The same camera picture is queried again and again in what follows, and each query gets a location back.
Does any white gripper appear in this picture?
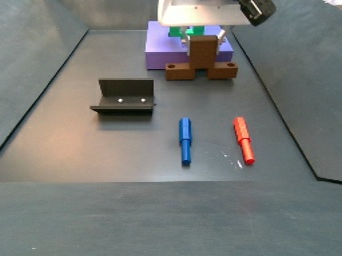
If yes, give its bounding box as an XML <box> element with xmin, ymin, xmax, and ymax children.
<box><xmin>158</xmin><ymin>0</ymin><xmax>249</xmax><ymax>47</ymax></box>

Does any brown T-shaped block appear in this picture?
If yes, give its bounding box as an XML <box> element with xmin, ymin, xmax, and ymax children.
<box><xmin>166</xmin><ymin>35</ymin><xmax>238</xmax><ymax>81</ymax></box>

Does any purple base board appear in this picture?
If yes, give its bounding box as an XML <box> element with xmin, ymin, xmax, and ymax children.
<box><xmin>144</xmin><ymin>21</ymin><xmax>234</xmax><ymax>70</ymax></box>

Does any green U-shaped block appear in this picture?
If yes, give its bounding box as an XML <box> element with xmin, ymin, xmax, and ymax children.
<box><xmin>168</xmin><ymin>26</ymin><xmax>205</xmax><ymax>38</ymax></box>

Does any blue peg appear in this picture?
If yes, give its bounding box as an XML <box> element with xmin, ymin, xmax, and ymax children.
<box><xmin>179</xmin><ymin>117</ymin><xmax>192</xmax><ymax>166</ymax></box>

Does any red peg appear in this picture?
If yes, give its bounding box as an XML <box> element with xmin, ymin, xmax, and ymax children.
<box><xmin>233</xmin><ymin>117</ymin><xmax>255</xmax><ymax>165</ymax></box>

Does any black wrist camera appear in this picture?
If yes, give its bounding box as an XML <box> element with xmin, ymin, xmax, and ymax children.
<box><xmin>238</xmin><ymin>0</ymin><xmax>277</xmax><ymax>26</ymax></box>

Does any black angle bracket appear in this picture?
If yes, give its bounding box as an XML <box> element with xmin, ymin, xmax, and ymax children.
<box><xmin>90</xmin><ymin>78</ymin><xmax>155</xmax><ymax>113</ymax></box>

